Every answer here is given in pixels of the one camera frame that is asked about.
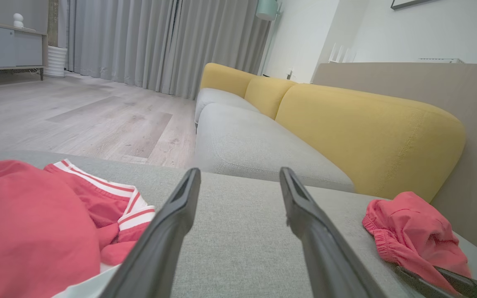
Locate white router with antennas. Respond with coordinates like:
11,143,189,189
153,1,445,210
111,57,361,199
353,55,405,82
328,43,357,63

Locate teal shade floor lamp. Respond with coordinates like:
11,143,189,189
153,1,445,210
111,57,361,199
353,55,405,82
256,0,283,75

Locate large yellow sofa back cushion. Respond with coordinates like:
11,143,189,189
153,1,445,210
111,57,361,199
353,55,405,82
275,83,467,203

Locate grey curtain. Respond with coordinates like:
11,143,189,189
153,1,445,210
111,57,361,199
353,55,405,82
58,0,272,100

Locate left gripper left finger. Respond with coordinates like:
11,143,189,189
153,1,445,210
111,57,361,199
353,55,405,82
99,168,201,298

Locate red jersey white sleeves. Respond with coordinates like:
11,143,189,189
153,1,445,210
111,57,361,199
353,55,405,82
0,159,156,298

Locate white ribbed cylinder appliance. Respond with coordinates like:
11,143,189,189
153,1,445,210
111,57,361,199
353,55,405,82
45,46,68,78

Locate small grey sofa seat cushion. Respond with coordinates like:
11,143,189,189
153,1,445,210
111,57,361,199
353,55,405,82
195,88,260,125

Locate red shorts white stripe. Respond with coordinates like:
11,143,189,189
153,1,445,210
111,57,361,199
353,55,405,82
362,191,473,296

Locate dark picture frame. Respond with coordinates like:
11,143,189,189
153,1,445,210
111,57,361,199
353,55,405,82
391,0,429,10

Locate yellow sofa end back cushion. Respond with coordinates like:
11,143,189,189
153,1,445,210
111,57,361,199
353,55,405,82
200,63,258,99

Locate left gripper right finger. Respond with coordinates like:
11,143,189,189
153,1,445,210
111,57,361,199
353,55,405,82
280,167,388,298

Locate grey wooden sideboard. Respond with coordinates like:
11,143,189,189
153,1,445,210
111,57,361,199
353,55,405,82
0,20,48,81

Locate narrow yellow sofa back cushion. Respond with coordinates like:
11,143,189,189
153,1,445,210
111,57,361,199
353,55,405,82
245,76,297,120

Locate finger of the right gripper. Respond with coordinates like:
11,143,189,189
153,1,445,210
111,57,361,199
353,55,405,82
396,267,461,298
435,268,477,298

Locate large grey sofa seat cushion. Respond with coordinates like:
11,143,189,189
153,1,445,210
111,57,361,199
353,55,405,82
195,103,355,193

